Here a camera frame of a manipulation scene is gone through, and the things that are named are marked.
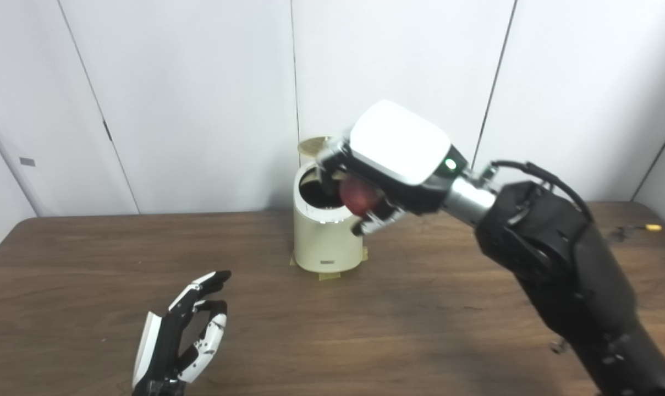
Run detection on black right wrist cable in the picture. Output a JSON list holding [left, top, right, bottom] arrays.
[[489, 159, 594, 221]]

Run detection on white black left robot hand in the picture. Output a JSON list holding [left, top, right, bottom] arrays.
[[131, 270, 232, 396]]

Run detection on thin wire with yellow tip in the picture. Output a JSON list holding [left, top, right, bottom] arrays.
[[607, 223, 663, 243]]

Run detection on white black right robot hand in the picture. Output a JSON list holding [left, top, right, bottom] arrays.
[[316, 99, 469, 237]]

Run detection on cream round bin lid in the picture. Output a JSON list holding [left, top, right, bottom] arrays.
[[298, 136, 333, 160]]

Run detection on red apple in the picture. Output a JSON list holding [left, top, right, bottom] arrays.
[[339, 179, 382, 216]]

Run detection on cream-colored round bin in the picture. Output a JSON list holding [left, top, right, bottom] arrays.
[[292, 161, 364, 274]]

